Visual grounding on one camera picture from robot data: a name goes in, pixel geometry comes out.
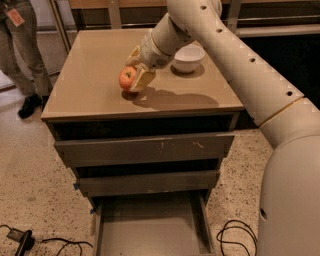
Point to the grey top drawer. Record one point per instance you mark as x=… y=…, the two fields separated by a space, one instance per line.
x=138 y=150

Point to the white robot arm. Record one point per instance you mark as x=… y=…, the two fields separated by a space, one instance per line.
x=289 y=209

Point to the black power adapter with cable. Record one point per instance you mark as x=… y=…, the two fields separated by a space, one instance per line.
x=26 y=241

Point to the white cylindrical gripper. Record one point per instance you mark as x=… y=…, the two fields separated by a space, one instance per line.
x=152 y=52

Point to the red apple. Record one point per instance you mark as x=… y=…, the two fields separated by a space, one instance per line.
x=126 y=78

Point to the grey drawer cabinet beige top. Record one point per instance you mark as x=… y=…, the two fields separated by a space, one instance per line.
x=88 y=103

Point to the white ceramic bowl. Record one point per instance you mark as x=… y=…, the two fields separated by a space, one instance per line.
x=188 y=58

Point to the grey middle drawer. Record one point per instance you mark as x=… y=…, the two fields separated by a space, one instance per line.
x=148 y=183

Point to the person legs in grey trousers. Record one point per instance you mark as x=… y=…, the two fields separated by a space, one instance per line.
x=20 y=58

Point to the grey open bottom drawer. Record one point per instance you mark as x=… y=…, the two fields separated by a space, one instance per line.
x=164 y=224

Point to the metal railing frame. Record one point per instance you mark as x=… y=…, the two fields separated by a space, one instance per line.
x=272 y=25

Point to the blue tape piece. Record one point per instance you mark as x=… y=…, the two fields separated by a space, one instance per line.
x=76 y=186

